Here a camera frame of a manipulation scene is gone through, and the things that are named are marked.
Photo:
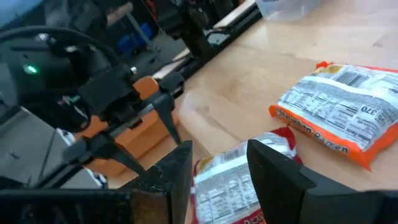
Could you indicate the red roast beef ramen pack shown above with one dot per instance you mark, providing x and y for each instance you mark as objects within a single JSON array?
[{"x": 224, "y": 186}]

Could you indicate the orange chicken ramen pack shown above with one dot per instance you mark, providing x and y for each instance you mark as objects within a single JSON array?
[{"x": 342, "y": 105}]

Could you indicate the orange plastic bin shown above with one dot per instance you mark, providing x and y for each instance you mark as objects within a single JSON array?
[{"x": 149, "y": 133}]

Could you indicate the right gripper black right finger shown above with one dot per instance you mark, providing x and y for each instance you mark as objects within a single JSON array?
[{"x": 280, "y": 193}]

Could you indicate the clear plastic bin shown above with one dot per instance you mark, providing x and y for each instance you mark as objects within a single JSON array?
[{"x": 286, "y": 9}]

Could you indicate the blue floor bin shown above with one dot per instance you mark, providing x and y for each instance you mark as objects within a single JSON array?
[{"x": 133, "y": 40}]

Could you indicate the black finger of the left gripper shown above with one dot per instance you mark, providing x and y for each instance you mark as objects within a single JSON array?
[
  {"x": 99, "y": 149},
  {"x": 166, "y": 112}
]

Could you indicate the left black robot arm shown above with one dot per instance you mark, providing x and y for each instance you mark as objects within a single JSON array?
[{"x": 46, "y": 77}]

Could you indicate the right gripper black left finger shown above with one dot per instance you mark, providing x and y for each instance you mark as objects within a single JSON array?
[{"x": 161, "y": 193}]

